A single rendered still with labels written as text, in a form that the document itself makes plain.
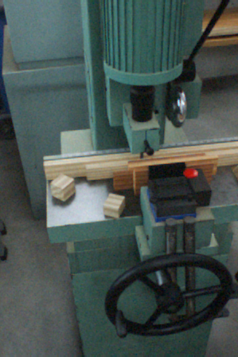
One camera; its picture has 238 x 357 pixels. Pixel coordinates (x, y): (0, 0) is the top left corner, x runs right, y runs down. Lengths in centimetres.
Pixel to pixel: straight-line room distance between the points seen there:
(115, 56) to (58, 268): 136
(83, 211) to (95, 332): 49
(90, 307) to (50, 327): 65
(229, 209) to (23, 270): 128
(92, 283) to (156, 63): 61
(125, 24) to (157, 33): 6
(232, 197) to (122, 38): 48
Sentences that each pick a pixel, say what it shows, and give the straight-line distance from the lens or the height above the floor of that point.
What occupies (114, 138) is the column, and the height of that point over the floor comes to 90.
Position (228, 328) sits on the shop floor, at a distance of 187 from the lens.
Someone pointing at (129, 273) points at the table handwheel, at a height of 92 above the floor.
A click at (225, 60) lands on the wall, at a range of 375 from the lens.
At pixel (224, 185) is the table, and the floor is 90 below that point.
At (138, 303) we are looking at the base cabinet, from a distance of 124.
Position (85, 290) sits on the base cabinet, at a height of 63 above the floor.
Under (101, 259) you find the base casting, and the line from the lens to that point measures 106.
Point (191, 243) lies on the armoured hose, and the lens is 90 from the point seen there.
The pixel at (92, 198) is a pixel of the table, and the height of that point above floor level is 90.
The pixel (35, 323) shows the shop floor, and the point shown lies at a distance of 187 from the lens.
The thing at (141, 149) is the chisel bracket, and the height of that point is 101.
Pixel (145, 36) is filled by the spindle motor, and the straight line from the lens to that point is 81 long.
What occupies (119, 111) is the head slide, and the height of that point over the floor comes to 105.
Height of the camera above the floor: 157
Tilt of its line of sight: 39 degrees down
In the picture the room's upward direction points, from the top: 2 degrees counter-clockwise
